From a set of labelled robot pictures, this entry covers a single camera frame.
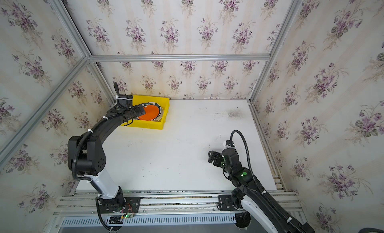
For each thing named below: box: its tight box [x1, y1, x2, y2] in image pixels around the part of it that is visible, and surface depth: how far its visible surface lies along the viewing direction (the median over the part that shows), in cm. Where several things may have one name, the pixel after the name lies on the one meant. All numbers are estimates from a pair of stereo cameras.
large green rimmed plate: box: [156, 103, 164, 122], surface depth 109 cm
